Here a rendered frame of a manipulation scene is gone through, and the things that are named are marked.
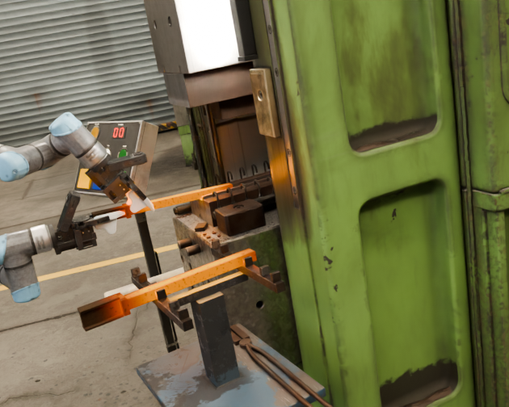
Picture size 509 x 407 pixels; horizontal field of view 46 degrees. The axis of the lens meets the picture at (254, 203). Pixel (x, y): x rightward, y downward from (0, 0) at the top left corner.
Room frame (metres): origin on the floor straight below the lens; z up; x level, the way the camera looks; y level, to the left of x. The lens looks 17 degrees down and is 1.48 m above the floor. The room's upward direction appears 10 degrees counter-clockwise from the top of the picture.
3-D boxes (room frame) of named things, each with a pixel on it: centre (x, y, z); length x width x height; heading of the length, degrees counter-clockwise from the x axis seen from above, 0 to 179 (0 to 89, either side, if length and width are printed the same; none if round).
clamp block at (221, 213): (1.64, 0.05, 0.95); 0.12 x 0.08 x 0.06; 112
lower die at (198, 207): (1.86, -0.03, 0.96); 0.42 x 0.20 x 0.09; 112
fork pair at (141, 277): (1.33, 0.19, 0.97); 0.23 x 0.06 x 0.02; 117
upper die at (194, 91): (1.86, -0.03, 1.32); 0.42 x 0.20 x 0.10; 112
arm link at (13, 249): (1.56, 0.66, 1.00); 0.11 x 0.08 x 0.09; 112
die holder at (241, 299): (1.81, -0.06, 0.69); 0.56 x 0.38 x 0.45; 112
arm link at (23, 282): (1.57, 0.67, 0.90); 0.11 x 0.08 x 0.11; 39
